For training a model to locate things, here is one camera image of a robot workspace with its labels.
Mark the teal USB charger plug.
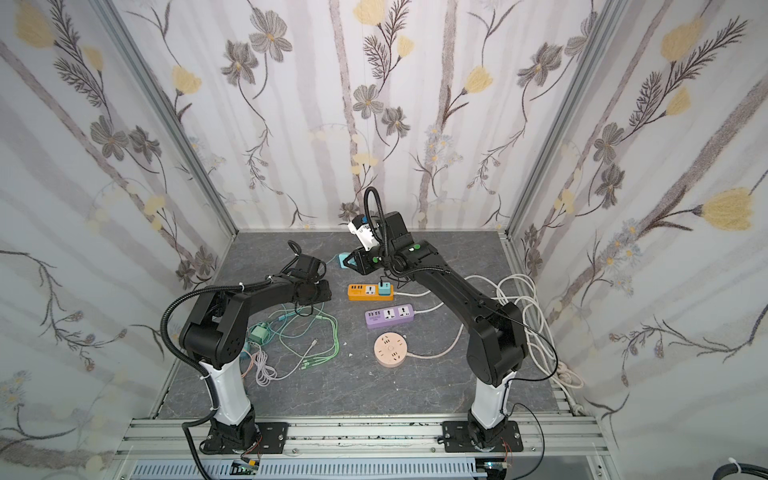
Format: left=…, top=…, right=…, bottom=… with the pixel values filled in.
left=337, top=252, right=350, bottom=269

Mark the orange power strip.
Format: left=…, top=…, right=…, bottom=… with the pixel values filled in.
left=347, top=283, right=394, bottom=301

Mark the purple power strip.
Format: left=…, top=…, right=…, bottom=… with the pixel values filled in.
left=364, top=304, right=415, bottom=330

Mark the pink round power strip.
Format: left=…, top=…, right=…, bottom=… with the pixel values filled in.
left=373, top=332, right=408, bottom=368

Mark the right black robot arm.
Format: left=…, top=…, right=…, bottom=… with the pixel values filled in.
left=344, top=186, right=554, bottom=450

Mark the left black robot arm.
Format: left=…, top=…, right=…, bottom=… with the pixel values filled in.
left=159, top=241, right=332, bottom=455

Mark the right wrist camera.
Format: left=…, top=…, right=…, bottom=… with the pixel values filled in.
left=347, top=214, right=380, bottom=251

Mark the teal charger near rail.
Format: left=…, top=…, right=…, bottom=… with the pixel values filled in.
left=247, top=323, right=273, bottom=346

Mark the light green charging cable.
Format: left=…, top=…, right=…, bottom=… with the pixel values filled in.
left=269, top=314, right=342, bottom=384

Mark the white charging cable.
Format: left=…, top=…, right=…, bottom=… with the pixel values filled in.
left=242, top=338, right=319, bottom=390

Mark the white power cords bundle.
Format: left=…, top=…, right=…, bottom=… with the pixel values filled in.
left=392, top=272, right=584, bottom=415

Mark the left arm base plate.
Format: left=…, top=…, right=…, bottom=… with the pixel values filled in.
left=201, top=421, right=290, bottom=456

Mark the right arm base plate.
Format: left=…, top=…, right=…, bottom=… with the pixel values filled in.
left=437, top=420, right=524, bottom=453

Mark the aluminium mounting rail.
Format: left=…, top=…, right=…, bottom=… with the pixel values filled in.
left=115, top=413, right=609, bottom=460

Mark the white slotted cable duct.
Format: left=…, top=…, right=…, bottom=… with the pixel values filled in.
left=128, top=458, right=488, bottom=480

